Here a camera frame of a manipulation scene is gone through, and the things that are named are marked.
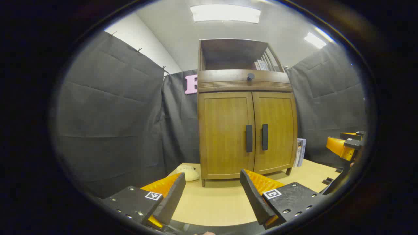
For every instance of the black backdrop cloth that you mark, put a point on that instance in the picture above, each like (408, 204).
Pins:
(107, 114)

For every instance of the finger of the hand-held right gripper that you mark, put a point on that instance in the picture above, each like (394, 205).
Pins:
(339, 147)
(351, 134)

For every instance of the white purple book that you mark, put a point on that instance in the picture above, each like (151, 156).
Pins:
(295, 158)

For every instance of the wooden cabinet door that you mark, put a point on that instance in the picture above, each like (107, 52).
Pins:
(225, 133)
(277, 130)

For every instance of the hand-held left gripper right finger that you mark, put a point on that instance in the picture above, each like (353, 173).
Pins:
(254, 199)

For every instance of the small ceiling light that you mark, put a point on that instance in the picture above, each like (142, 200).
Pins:
(315, 40)

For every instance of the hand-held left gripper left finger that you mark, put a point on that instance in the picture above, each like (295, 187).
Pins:
(171, 199)

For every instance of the wooden double-door shoe cabinet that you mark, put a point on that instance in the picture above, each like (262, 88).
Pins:
(228, 55)

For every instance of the blue book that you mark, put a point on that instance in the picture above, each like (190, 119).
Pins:
(304, 150)

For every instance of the large rectangular ceiling light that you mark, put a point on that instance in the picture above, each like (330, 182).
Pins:
(225, 13)

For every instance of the grey book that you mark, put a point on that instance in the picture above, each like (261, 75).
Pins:
(299, 153)

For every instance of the cream plush toy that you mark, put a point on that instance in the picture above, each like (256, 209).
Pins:
(188, 173)

